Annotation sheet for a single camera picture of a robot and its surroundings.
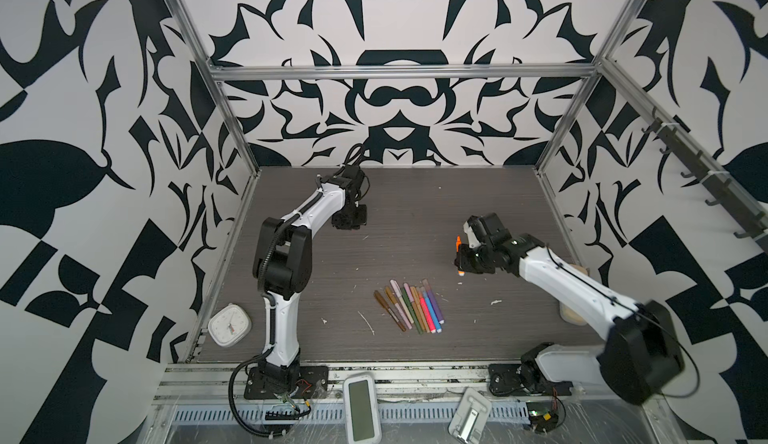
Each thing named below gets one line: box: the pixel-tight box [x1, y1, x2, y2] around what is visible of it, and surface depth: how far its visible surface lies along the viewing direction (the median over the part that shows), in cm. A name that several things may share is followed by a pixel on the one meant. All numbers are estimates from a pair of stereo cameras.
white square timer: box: [208, 303, 253, 347], surface depth 82 cm
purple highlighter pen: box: [422, 278, 445, 325], surface depth 89 cm
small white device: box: [448, 387, 492, 444], surface depth 70 cm
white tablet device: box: [343, 372, 382, 444], surface depth 69 cm
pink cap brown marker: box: [403, 282, 427, 334], surface depth 88 cm
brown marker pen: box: [374, 290, 407, 332], surface depth 87 cm
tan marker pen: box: [410, 286, 430, 333], surface depth 87 cm
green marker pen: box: [400, 286, 423, 335], surface depth 87 cm
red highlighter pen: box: [416, 287, 436, 334], surface depth 87 cm
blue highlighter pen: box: [420, 286, 442, 333], surface depth 87 cm
